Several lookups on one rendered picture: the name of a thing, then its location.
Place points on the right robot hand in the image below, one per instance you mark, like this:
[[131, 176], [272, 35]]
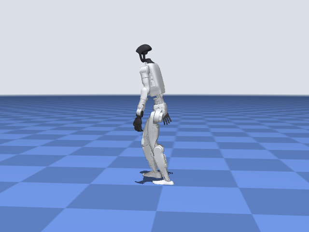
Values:
[[166, 117]]

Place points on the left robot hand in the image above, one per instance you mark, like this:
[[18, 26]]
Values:
[[137, 122]]

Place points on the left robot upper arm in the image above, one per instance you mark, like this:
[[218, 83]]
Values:
[[144, 71]]

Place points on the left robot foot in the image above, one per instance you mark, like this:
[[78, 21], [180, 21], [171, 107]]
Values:
[[163, 182]]

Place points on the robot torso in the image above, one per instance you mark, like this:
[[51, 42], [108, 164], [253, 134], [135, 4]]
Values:
[[157, 87]]

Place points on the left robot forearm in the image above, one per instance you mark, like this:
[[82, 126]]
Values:
[[143, 100]]

